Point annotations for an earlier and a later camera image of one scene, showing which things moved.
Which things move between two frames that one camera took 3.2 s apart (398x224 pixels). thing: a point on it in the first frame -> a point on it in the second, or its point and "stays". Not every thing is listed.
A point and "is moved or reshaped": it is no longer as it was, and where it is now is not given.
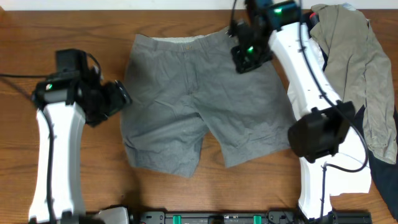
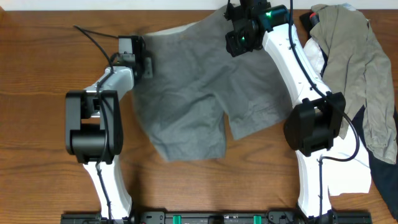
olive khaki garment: (358, 65) stays
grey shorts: (179, 88) is moved or reshaped
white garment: (341, 182) stays
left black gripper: (118, 97) -> (143, 61)
